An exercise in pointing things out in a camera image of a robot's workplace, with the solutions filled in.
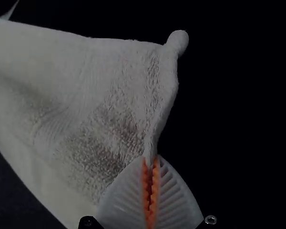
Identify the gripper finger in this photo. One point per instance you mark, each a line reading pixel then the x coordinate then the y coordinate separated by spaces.
pixel 174 200
pixel 124 202

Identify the pale towel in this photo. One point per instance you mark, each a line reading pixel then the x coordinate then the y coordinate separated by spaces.
pixel 74 95

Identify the black mat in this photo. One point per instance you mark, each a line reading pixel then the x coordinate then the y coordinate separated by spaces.
pixel 228 95

